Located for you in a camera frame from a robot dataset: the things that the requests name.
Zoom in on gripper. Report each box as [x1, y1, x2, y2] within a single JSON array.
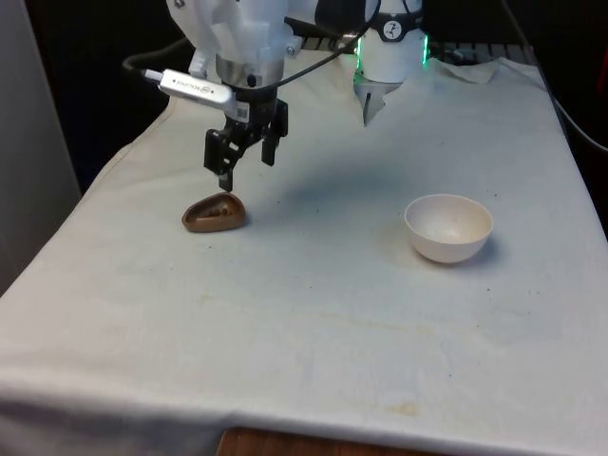
[[203, 87, 290, 192]]

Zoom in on brown cup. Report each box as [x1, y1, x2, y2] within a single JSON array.
[[180, 191, 250, 235]]

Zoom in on coffee beans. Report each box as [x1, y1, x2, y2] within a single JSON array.
[[202, 200, 237, 219]]

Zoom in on white bowl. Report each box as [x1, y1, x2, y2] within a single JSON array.
[[404, 193, 495, 265]]

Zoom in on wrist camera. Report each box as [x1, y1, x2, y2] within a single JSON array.
[[143, 68, 238, 115]]

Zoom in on black cable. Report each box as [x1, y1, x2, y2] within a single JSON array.
[[123, 0, 381, 91]]

